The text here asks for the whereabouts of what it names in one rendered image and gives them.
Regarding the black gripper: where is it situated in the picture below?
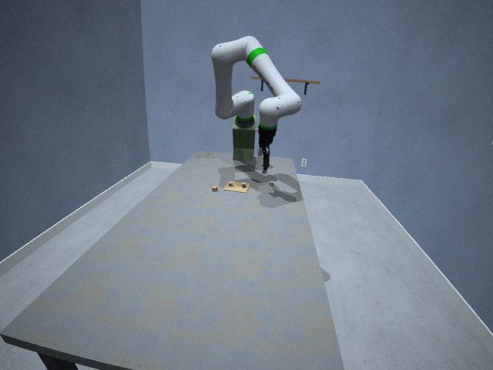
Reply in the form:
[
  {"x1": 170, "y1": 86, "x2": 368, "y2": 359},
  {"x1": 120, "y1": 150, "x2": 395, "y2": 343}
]
[{"x1": 258, "y1": 136, "x2": 273, "y2": 174}]

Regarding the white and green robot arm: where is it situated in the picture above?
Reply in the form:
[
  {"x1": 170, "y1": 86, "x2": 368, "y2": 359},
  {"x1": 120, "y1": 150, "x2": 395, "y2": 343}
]
[{"x1": 211, "y1": 36, "x2": 302, "y2": 138}]

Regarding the tan square mat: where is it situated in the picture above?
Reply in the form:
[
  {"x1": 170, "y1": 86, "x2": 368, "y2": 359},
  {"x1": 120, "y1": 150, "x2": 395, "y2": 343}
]
[{"x1": 223, "y1": 181, "x2": 250, "y2": 193}]

